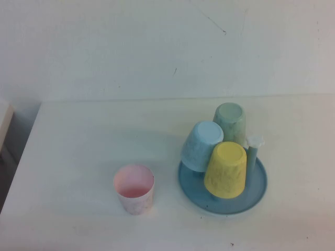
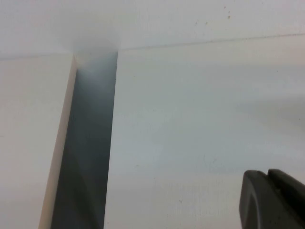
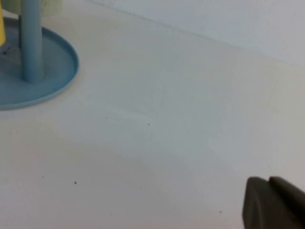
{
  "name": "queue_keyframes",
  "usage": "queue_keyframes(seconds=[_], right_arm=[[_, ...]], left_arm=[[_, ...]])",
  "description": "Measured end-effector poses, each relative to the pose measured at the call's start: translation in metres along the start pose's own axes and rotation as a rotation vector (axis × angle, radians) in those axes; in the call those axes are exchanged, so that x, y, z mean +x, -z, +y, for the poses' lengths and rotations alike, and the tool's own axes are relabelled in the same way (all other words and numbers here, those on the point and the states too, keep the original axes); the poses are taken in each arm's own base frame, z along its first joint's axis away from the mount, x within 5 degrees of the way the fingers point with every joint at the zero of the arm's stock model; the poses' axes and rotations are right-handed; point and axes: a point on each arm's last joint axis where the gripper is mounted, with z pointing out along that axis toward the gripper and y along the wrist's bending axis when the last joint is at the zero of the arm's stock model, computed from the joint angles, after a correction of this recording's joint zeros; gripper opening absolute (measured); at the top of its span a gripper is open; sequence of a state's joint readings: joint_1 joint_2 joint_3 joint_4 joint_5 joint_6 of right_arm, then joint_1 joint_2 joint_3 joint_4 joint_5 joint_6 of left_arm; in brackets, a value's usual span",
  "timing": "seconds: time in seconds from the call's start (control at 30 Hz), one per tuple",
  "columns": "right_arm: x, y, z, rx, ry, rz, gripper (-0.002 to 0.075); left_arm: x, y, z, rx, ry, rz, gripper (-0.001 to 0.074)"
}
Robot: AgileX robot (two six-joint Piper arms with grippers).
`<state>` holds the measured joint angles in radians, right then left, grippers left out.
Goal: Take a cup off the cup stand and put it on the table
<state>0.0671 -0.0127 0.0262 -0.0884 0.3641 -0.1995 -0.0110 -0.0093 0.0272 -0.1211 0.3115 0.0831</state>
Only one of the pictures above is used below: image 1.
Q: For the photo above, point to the green plastic cup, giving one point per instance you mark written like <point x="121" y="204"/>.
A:
<point x="233" y="123"/>

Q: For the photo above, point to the light blue plastic cup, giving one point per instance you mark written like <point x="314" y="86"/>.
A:
<point x="199" y="146"/>

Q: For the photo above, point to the yellow plastic cup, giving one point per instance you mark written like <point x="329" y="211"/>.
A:
<point x="225" y="177"/>

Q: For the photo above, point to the pink plastic cup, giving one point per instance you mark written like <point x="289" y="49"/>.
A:
<point x="136" y="201"/>

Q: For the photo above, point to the blue cup stand with pegs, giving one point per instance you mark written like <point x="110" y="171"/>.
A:
<point x="251" y="191"/>

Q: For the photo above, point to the beige white side furniture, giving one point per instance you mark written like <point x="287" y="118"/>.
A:
<point x="4" y="123"/>

